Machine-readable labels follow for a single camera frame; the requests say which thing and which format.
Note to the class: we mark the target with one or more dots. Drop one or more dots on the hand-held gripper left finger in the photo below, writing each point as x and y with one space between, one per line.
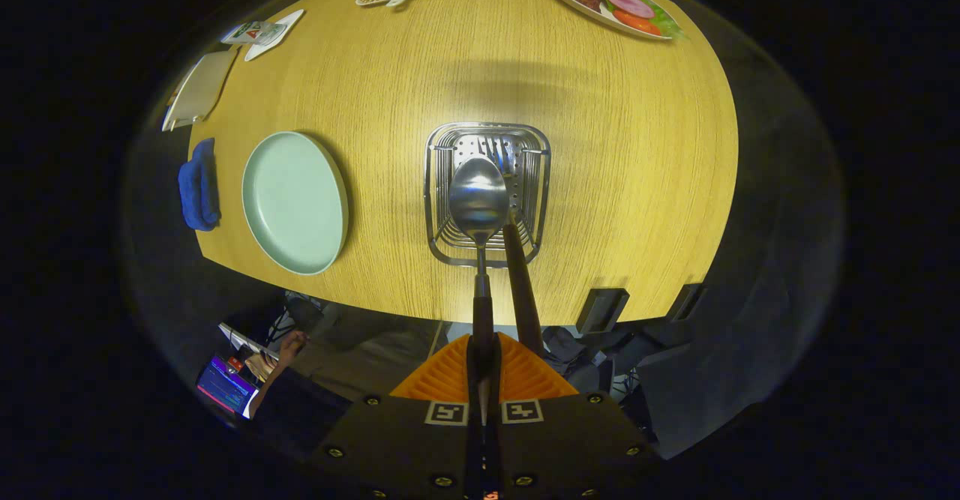
472 380

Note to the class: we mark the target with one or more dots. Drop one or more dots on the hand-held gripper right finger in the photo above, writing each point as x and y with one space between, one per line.
493 380

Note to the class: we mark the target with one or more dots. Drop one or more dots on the lit laptop screen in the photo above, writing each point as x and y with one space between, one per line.
225 387

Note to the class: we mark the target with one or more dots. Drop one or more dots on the mint green plate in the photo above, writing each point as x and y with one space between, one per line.
296 200

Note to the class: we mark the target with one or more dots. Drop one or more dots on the blue folded cloth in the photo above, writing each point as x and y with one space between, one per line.
199 185

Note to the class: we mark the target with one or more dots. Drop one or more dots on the white oval food plate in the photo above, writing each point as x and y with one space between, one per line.
577 11

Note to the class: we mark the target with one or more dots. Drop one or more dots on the red tomato slice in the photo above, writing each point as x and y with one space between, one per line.
637 22

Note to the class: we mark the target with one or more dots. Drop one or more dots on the green lettuce leaf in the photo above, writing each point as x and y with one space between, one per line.
670 26

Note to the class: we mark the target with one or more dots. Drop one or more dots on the white toaster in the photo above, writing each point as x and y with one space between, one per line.
201 91

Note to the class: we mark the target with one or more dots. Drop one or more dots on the white coaster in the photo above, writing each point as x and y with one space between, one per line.
289 24

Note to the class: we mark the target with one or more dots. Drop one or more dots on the pink round slice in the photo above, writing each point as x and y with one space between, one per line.
628 3

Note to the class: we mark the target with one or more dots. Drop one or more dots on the small white drink bottle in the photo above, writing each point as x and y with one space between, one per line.
251 32

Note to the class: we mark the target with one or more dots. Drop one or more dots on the black table bracket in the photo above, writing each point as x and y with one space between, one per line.
601 311
686 303

